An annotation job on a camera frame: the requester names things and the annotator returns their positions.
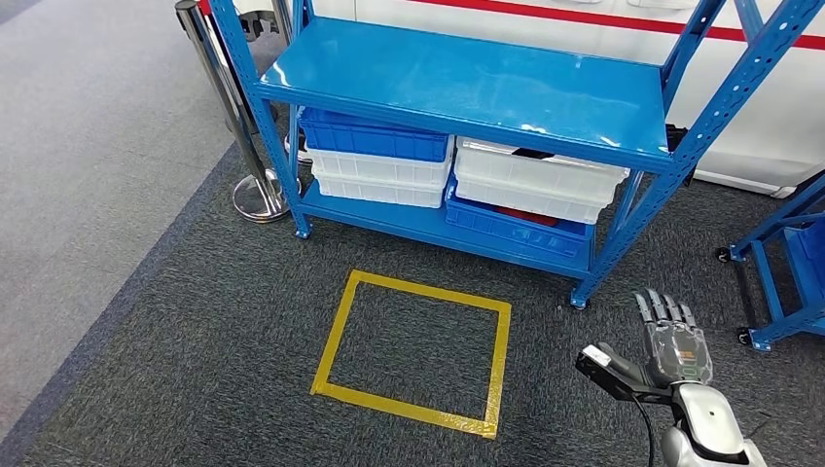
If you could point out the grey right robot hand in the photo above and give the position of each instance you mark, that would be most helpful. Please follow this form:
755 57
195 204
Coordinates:
677 351

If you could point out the white car with red stripe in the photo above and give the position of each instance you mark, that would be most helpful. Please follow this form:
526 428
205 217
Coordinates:
741 96

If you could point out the red item in bin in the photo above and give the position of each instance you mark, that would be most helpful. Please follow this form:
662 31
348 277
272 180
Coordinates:
528 216

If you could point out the blue plastic bin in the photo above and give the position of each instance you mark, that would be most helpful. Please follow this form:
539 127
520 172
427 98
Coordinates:
515 235
374 138

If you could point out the blue metal shelf rack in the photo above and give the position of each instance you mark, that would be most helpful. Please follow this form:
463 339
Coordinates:
483 90

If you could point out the chrome stanchion with round base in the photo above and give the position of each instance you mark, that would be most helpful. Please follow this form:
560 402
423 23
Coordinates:
251 167

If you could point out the blue wheeled metal cart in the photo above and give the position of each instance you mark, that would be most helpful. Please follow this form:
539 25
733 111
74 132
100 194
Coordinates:
780 271

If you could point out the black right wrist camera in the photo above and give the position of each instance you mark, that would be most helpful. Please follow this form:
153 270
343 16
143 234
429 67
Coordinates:
599 367

